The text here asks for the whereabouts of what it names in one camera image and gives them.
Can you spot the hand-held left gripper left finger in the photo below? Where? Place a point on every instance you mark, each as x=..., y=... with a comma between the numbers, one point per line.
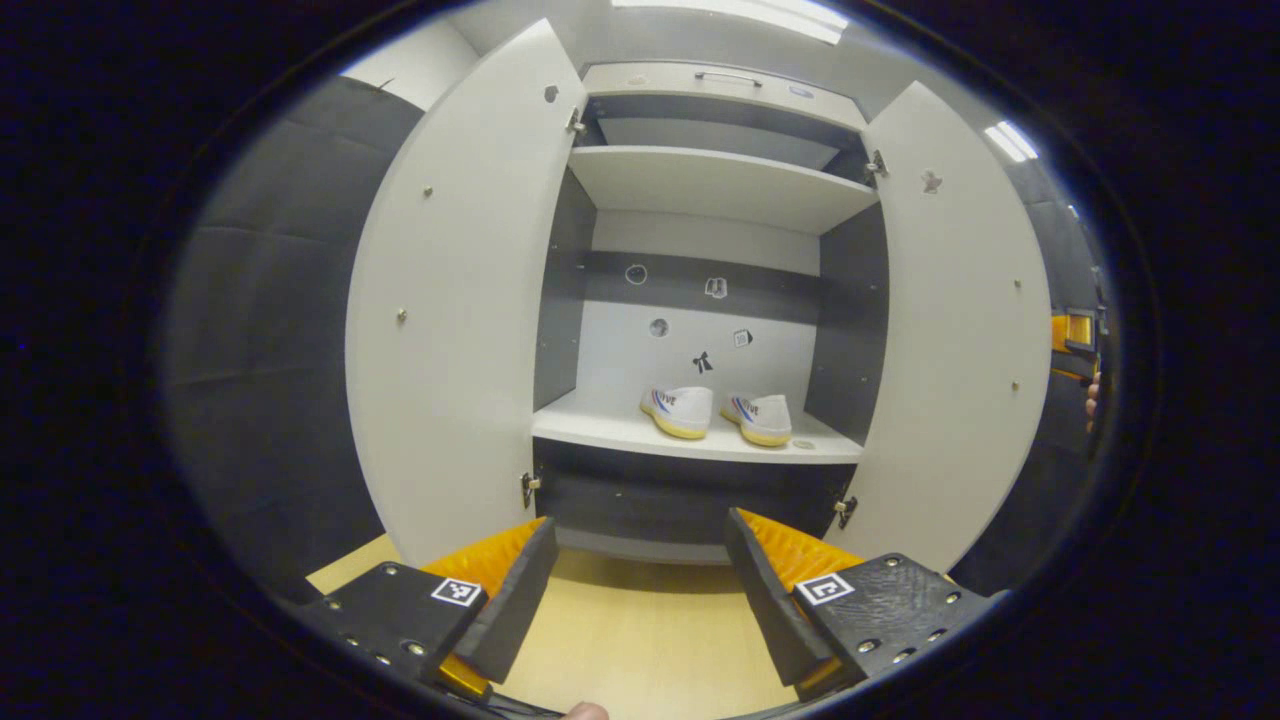
x=520, y=610

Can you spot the white canvas shoe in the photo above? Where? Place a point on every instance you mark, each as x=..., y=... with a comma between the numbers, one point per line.
x=757, y=418
x=678, y=410

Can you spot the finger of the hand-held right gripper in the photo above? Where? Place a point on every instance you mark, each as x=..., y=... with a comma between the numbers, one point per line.
x=1070, y=330

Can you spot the ceiling light panel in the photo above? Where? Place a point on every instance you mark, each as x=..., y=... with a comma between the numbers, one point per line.
x=740, y=15
x=1010, y=140

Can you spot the white grey shoe cabinet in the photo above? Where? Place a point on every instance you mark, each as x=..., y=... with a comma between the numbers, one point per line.
x=720, y=185

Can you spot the white shoe cabinet door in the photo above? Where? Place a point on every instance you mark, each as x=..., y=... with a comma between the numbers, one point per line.
x=950, y=350
x=450, y=300

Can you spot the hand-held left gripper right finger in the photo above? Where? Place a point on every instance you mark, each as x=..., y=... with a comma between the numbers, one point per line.
x=765, y=610

